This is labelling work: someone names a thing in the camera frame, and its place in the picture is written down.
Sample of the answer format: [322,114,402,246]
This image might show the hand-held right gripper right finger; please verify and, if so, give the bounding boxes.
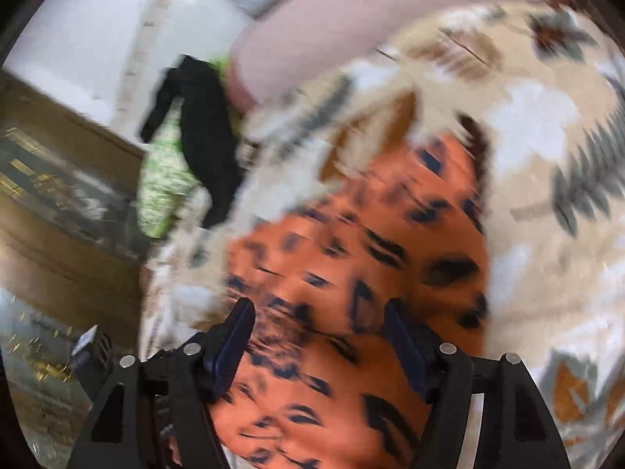
[385,300,572,469]

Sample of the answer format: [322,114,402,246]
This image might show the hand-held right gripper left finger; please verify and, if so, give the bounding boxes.
[66,298,257,469]

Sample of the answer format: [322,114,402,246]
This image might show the orange black floral garment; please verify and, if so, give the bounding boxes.
[205,132,491,469]

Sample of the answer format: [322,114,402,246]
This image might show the black cloth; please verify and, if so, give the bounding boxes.
[141,54,245,229]

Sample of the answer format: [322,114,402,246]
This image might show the brown wooden cabinet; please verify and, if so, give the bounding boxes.
[0,68,152,469]

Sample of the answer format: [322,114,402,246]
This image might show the floral fleece blanket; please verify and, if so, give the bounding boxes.
[139,2,625,469]

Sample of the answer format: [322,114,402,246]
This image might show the pink pillow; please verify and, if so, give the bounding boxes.
[229,0,572,113]

